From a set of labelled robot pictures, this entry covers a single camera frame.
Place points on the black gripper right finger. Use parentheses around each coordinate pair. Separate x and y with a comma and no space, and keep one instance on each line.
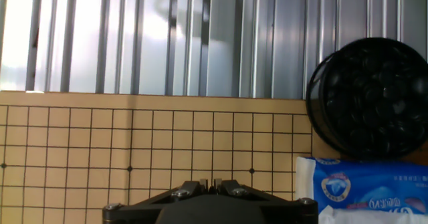
(230,188)

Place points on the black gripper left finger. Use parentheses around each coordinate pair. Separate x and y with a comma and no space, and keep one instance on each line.
(192,188)

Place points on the tan go board mat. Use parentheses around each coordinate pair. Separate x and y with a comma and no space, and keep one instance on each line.
(133,143)

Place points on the blue tissue pack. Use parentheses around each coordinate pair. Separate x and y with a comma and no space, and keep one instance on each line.
(368,184)

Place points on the black bowl of go stones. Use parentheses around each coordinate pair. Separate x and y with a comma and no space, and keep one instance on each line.
(371,100)

